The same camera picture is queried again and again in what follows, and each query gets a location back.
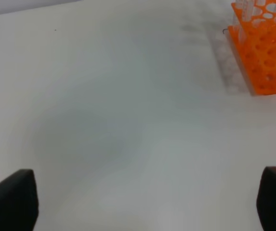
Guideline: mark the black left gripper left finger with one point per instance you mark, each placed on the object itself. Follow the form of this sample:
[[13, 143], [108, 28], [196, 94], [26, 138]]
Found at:
[[19, 201]]

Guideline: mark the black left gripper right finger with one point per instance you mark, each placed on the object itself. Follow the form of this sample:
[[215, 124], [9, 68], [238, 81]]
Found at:
[[266, 199]]

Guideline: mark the orange test tube rack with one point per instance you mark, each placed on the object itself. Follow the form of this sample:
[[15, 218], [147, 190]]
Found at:
[[254, 46]]

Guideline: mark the second row left tube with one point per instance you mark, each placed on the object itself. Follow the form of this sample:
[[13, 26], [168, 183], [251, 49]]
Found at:
[[246, 7]]

